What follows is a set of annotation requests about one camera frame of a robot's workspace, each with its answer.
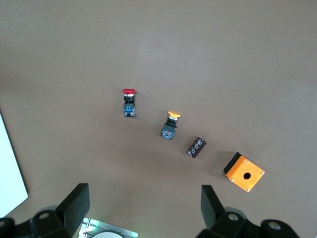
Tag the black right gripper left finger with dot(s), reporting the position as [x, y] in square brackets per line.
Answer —
[74, 205]

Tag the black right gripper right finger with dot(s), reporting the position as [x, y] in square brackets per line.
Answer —
[213, 210]

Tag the white drawer cabinet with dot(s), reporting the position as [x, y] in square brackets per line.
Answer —
[7, 173]

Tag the yellow mushroom push button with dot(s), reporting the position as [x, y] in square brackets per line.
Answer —
[169, 129]

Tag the red mushroom push button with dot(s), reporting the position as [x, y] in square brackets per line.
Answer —
[129, 104]

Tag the small black connector block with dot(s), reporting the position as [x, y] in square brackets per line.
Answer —
[196, 147]

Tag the orange button enclosure box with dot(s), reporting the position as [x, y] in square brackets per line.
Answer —
[244, 174]

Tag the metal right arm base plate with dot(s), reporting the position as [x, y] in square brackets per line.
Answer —
[123, 230]

